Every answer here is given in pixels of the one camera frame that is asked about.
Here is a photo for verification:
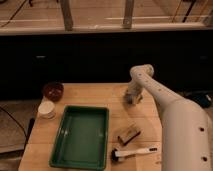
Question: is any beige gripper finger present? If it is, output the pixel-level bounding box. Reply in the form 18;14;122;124
131;95;142;105

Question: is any blue sponge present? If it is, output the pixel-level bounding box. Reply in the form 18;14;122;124
124;94;132;104

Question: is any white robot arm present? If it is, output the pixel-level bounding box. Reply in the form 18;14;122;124
125;64;213;171

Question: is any green plastic tray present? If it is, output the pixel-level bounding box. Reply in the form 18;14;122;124
49;106;109;171

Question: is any wooden block brush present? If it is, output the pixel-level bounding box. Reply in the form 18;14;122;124
118;125;141;146

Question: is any dark red bowl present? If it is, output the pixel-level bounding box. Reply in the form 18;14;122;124
42;82;64;102

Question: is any white round container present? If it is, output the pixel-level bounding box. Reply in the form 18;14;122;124
38;101;55;119

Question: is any white handled dish brush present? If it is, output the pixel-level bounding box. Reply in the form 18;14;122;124
111;148;158;162

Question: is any black cable left floor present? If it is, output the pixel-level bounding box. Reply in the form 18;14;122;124
0;106;28;141

